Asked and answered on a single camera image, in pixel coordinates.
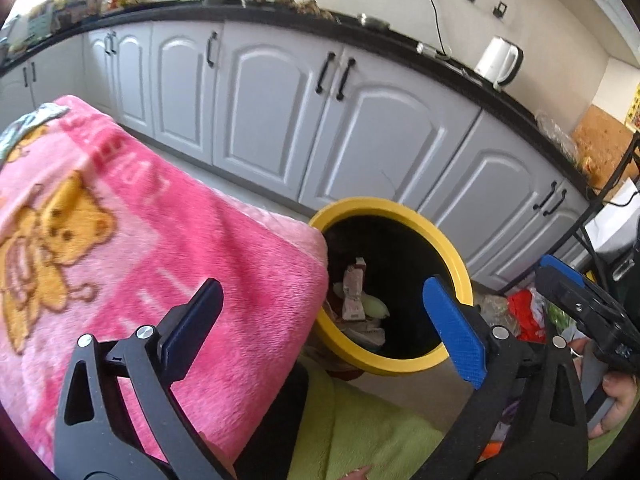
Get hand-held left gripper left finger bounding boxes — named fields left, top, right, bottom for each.
left=52, top=276, right=236, bottom=480

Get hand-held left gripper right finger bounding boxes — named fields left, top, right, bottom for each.
left=422, top=274, right=593, bottom=480

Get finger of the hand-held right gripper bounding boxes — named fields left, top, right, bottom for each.
left=535, top=265, right=621, bottom=335
left=540, top=254, right=623, bottom=313

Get yellow rimmed black trash bin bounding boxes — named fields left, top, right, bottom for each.
left=307, top=197, right=473, bottom=376

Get pale green foam fruit net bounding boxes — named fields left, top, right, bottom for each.
left=332, top=281, right=390, bottom=318

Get small pink white carton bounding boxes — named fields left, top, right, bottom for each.
left=342, top=256, right=368, bottom=322

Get person's right hand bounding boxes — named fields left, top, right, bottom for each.
left=599, top=374, right=640, bottom=433

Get green leafy vegetables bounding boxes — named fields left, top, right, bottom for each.
left=547, top=305, right=576, bottom=331

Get red plastic bag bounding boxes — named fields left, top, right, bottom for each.
left=507, top=289, right=548, bottom=343

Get white box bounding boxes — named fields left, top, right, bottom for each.
left=585, top=180, right=640, bottom=256

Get pink printed blanket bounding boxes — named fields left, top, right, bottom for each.
left=0, top=94, right=328, bottom=466

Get black metal rack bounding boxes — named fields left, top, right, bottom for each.
left=575, top=132, right=640, bottom=266

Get clear plastic bag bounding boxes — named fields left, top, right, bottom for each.
left=535, top=115, right=576, bottom=161

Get cork board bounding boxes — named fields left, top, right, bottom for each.
left=572, top=105, right=640, bottom=188

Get lime green cloth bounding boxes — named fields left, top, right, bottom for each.
left=287, top=370, right=631, bottom=480

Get white electric kettle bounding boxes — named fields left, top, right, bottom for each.
left=474, top=36, right=524, bottom=91

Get white lower cabinets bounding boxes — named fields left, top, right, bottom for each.
left=0, top=20, right=591, bottom=296

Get white cabinets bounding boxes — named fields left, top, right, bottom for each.
left=0, top=20, right=591, bottom=296
left=570, top=0, right=640, bottom=68

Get white charger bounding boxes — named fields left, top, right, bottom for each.
left=416, top=42, right=451, bottom=60

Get light blue cloth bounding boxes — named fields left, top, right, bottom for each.
left=0, top=102, right=60, bottom=161

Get white upper cabinets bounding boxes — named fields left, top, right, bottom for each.
left=570, top=0, right=640, bottom=68

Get black kitchen countertop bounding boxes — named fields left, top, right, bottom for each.
left=0, top=2, right=598, bottom=198

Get brown rag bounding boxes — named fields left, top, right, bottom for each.
left=274, top=0, right=333, bottom=21

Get black power cable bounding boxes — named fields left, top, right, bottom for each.
left=426, top=0, right=448, bottom=58

